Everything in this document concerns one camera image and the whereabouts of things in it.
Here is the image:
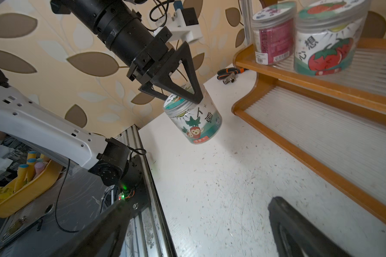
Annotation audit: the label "flower label seed jar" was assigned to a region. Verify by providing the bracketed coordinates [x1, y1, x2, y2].
[251, 1, 297, 65]

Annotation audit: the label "wooden two-tier shelf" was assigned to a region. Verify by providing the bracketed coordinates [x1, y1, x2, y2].
[232, 38, 386, 224]

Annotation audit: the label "metal pipe tee fitting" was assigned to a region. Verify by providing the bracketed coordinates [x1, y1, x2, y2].
[223, 73, 237, 85]

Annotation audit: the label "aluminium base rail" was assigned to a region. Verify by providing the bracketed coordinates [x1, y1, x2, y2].
[116, 125, 177, 257]

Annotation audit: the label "tomato label seed jar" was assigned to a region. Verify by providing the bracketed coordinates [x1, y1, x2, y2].
[293, 0, 371, 76]

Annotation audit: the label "carrot label seed jar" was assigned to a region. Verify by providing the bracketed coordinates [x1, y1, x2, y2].
[163, 85, 223, 145]

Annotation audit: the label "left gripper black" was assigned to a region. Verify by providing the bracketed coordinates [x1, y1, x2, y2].
[127, 27, 204, 104]

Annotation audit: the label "orange black pliers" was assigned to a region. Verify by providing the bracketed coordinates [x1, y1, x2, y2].
[217, 67, 247, 82]

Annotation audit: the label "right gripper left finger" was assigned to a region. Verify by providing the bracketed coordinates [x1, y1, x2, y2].
[51, 200, 132, 257]

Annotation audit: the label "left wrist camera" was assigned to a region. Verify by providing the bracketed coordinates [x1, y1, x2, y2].
[153, 1, 203, 44]

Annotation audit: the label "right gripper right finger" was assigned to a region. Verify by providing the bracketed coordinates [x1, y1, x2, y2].
[268, 197, 350, 257]

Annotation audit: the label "yellow plastic bin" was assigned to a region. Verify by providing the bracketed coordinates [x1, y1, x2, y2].
[0, 160, 63, 218]

